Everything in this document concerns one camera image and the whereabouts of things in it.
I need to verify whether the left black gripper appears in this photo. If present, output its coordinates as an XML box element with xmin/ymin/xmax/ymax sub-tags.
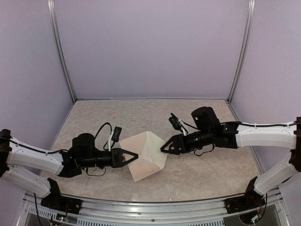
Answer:
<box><xmin>80</xmin><ymin>148</ymin><xmax>138</xmax><ymax>169</ymax></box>

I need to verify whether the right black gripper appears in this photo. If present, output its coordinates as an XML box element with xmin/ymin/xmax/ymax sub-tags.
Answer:
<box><xmin>161</xmin><ymin>128</ymin><xmax>214</xmax><ymax>154</ymax></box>

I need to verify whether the cream envelope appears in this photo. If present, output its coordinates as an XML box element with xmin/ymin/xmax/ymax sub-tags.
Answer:
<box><xmin>119</xmin><ymin>131</ymin><xmax>167</xmax><ymax>182</ymax></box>

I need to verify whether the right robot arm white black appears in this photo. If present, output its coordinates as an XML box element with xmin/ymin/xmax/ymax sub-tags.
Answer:
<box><xmin>160</xmin><ymin>106</ymin><xmax>301</xmax><ymax>209</ymax></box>

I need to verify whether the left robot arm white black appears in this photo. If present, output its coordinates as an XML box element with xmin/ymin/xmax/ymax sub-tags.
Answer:
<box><xmin>0</xmin><ymin>129</ymin><xmax>138</xmax><ymax>210</ymax></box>

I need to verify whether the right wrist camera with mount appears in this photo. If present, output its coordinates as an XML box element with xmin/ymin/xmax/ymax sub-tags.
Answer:
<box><xmin>168</xmin><ymin>113</ymin><xmax>188</xmax><ymax>136</ymax></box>

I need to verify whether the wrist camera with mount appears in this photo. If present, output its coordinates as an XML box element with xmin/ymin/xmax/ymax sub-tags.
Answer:
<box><xmin>108</xmin><ymin>126</ymin><xmax>122</xmax><ymax>151</ymax></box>
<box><xmin>168</xmin><ymin>113</ymin><xmax>188</xmax><ymax>136</ymax></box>

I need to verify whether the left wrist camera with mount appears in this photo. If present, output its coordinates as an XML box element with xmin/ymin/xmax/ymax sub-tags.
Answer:
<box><xmin>108</xmin><ymin>126</ymin><xmax>122</xmax><ymax>151</ymax></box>

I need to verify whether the front aluminium rail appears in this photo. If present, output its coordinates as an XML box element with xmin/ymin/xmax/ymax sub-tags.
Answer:
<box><xmin>17</xmin><ymin>189</ymin><xmax>291</xmax><ymax>226</ymax></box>

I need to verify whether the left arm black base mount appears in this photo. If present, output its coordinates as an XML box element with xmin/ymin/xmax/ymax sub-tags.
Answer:
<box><xmin>41</xmin><ymin>178</ymin><xmax>82</xmax><ymax>214</ymax></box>

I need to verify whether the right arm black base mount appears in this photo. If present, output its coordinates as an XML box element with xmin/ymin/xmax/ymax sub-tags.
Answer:
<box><xmin>224</xmin><ymin>177</ymin><xmax>266</xmax><ymax>214</ymax></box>

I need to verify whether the right aluminium frame post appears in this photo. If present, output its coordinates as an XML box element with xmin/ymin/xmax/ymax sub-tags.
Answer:
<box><xmin>227</xmin><ymin>0</ymin><xmax>256</xmax><ymax>105</ymax></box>

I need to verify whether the aluminium frame post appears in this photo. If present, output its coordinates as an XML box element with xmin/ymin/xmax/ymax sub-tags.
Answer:
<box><xmin>47</xmin><ymin>0</ymin><xmax>77</xmax><ymax>105</ymax></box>
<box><xmin>227</xmin><ymin>0</ymin><xmax>256</xmax><ymax>105</ymax></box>

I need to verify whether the left aluminium frame post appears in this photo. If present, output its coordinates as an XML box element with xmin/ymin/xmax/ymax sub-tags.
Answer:
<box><xmin>47</xmin><ymin>0</ymin><xmax>77</xmax><ymax>105</ymax></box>

